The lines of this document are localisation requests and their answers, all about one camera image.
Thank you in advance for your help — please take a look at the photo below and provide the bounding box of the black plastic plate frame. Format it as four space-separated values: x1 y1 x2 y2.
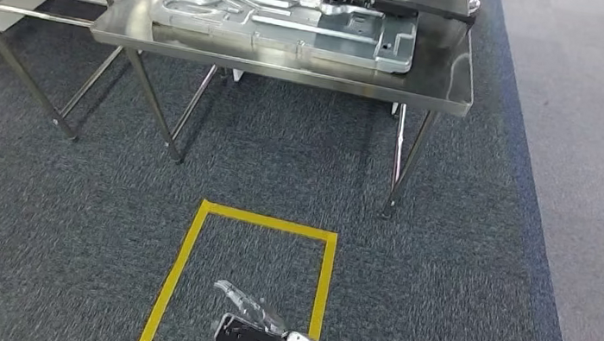
316 0 481 28

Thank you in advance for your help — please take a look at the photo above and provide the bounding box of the stainless steel workbench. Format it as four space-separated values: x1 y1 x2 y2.
72 0 487 227

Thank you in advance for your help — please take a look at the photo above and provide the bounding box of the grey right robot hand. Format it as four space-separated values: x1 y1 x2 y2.
209 279 294 338

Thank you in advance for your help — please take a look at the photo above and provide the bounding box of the pale wrist camera on bracket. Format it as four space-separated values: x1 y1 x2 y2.
213 312 293 341

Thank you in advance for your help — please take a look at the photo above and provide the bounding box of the stamped aluminium panel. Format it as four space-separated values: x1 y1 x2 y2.
147 0 422 77

